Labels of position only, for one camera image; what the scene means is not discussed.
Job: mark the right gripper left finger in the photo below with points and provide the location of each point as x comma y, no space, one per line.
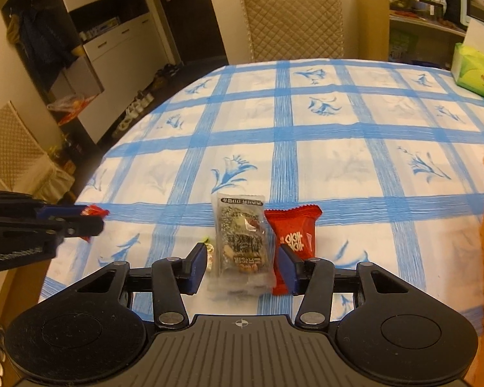
171,279

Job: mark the dark door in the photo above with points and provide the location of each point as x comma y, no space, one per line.
195,31

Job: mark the small red candy pack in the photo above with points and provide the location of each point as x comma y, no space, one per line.
93,221

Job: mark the white cabinet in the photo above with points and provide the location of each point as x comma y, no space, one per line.
122,43

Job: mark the clear nut mix pack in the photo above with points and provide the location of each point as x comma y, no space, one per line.
241,263

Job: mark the red double-happiness snack pack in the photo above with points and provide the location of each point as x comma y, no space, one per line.
296,228

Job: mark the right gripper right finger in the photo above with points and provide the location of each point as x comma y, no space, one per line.
313,279

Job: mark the green tissue pack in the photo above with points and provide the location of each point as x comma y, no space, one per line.
468,60

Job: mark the blue checked tablecloth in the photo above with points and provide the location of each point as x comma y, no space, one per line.
391,153

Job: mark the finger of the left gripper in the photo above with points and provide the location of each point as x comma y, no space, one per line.
70,215
18,204

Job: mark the wooden shelf unit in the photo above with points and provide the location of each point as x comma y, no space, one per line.
385,35

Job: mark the beige quilted chair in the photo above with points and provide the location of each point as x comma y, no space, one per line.
294,29

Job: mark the yellow white candy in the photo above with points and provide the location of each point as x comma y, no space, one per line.
210,254

